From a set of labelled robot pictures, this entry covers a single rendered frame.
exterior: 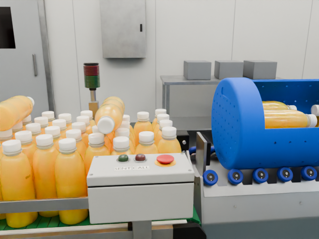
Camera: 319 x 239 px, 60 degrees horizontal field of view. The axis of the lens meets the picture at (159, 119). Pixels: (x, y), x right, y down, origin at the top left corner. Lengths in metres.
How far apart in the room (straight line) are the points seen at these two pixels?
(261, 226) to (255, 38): 3.82
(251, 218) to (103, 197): 0.49
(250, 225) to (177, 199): 0.39
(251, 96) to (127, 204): 0.44
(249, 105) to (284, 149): 0.16
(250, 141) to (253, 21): 3.82
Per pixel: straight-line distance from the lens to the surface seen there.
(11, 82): 4.58
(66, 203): 0.72
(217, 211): 0.85
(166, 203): 0.55
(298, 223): 0.98
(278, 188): 0.90
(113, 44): 3.99
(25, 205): 0.74
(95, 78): 1.16
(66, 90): 4.38
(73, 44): 4.30
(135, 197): 0.54
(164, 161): 0.55
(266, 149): 0.80
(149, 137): 0.70
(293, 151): 0.85
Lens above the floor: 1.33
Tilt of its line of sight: 15 degrees down
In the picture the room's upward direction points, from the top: straight up
